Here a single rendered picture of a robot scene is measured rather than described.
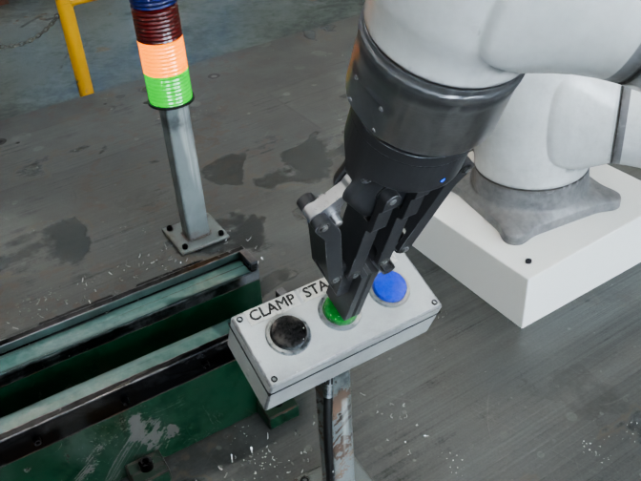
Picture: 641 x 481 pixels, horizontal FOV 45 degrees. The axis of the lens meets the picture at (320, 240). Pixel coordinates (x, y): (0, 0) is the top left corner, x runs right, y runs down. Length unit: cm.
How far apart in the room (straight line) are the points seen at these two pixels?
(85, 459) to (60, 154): 78
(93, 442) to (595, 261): 66
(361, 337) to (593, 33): 37
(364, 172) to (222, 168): 94
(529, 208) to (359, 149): 63
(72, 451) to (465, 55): 62
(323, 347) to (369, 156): 23
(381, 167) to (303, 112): 110
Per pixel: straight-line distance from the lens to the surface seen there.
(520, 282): 100
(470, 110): 40
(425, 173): 45
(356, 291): 59
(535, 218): 106
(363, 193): 48
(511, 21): 35
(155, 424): 87
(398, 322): 66
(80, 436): 84
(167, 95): 108
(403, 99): 40
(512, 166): 103
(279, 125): 150
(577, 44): 36
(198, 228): 120
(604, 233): 108
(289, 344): 63
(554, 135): 99
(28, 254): 127
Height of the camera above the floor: 150
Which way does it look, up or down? 36 degrees down
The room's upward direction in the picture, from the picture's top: 4 degrees counter-clockwise
